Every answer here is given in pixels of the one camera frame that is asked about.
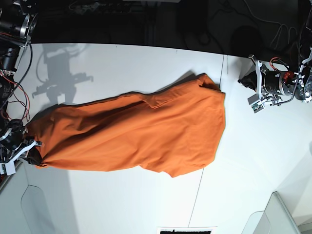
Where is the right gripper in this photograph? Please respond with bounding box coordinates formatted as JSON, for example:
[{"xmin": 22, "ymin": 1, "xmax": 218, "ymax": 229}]
[{"xmin": 0, "ymin": 119, "xmax": 46, "ymax": 167}]

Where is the left clear acrylic panel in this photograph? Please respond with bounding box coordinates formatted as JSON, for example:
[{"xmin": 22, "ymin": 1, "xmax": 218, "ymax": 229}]
[{"xmin": 20, "ymin": 184, "xmax": 81, "ymax": 234}]

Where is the clear acrylic panel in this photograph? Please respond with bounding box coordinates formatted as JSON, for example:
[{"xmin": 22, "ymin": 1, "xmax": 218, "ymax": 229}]
[
  {"xmin": 20, "ymin": 184, "xmax": 81, "ymax": 234},
  {"xmin": 242, "ymin": 192, "xmax": 300, "ymax": 234}
]

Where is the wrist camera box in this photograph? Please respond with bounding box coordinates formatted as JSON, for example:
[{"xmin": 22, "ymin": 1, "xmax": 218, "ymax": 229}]
[
  {"xmin": 0, "ymin": 160, "xmax": 16, "ymax": 176},
  {"xmin": 248, "ymin": 94, "xmax": 265, "ymax": 114}
]

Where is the right clear acrylic panel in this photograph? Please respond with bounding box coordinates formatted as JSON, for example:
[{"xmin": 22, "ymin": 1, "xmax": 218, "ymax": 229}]
[{"xmin": 242, "ymin": 192, "xmax": 300, "ymax": 234}]

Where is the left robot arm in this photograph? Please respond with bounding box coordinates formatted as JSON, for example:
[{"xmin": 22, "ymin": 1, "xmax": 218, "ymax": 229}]
[{"xmin": 238, "ymin": 0, "xmax": 312, "ymax": 113}]

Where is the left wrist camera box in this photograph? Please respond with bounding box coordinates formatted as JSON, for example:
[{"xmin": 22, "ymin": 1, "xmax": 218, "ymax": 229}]
[{"xmin": 248, "ymin": 94, "xmax": 265, "ymax": 114}]

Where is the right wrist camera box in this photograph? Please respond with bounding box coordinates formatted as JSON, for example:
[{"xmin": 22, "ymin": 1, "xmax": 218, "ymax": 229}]
[{"xmin": 0, "ymin": 160, "xmax": 16, "ymax": 176}]

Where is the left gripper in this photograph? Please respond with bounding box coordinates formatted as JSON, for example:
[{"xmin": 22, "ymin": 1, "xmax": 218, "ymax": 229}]
[{"xmin": 238, "ymin": 55, "xmax": 296, "ymax": 106}]

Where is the orange t-shirt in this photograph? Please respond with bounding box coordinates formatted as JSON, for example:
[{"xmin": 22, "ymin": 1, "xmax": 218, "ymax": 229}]
[{"xmin": 27, "ymin": 74, "xmax": 226, "ymax": 177}]

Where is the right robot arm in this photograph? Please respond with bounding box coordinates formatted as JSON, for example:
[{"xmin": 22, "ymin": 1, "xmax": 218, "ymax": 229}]
[{"xmin": 0, "ymin": 0, "xmax": 42, "ymax": 166}]

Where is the black white printed card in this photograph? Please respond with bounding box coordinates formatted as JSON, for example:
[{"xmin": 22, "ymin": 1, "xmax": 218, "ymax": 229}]
[{"xmin": 156, "ymin": 227, "xmax": 217, "ymax": 234}]

